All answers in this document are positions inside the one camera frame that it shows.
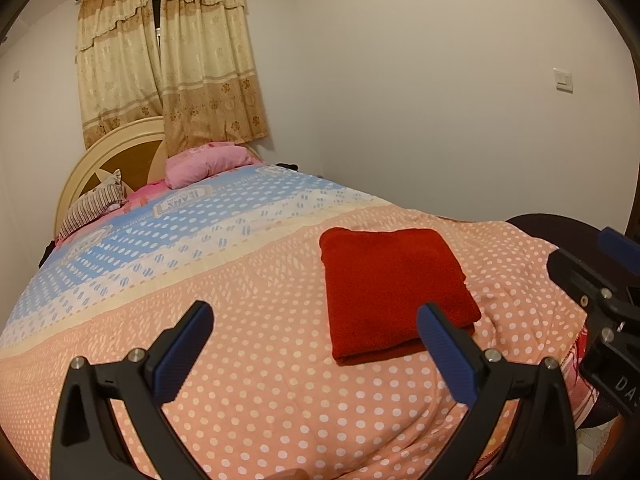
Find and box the dark round stool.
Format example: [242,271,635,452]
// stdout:
[502,214,608,261]

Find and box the beige floral curtain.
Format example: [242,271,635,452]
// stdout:
[159,0,270,153]
[75,0,166,150]

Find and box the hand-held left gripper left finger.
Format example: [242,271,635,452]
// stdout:
[50,301,215,480]

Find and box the pink pillow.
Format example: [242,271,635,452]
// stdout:
[165,143,261,190]

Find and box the cream wooden headboard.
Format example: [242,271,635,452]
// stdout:
[54,116,168,236]

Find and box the striped pillow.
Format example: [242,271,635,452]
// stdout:
[57,169,128,238]

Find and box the pink bed sheet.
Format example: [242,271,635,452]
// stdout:
[125,177,171,207]

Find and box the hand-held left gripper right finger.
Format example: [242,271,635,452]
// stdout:
[417,302,578,480]

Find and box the red knit sweater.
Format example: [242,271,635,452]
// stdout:
[319,227,482,366]

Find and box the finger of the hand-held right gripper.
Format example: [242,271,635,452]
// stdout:
[547,249,623,321]
[600,226,640,306]

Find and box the polka dot bedspread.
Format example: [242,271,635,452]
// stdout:
[0,165,591,480]

